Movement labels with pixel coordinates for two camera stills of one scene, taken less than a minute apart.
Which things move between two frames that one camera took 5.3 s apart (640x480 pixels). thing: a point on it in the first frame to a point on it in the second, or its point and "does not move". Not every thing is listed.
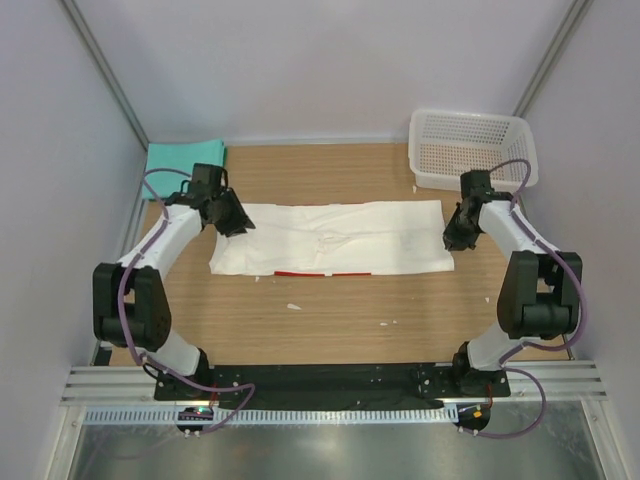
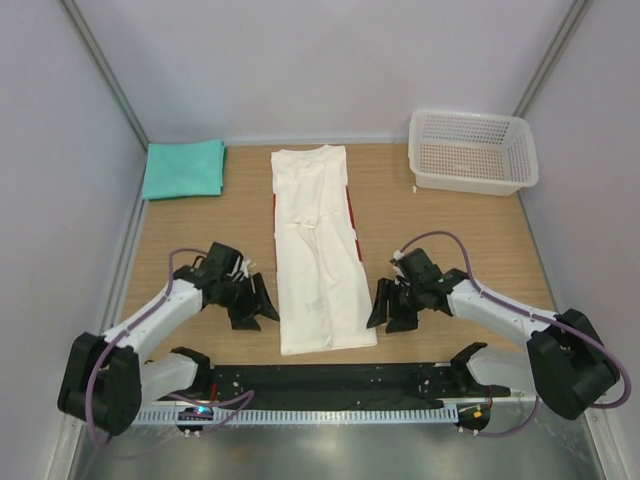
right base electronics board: x=474 y=417 does not move
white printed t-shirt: x=333 y=238 to x=324 y=301
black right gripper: x=453 y=240 to x=379 y=311
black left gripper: x=239 y=222 to x=262 y=304
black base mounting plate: x=330 y=384 does not move
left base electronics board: x=194 y=413 does not move
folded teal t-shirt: x=179 y=157 does not move
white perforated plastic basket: x=443 y=144 does not move
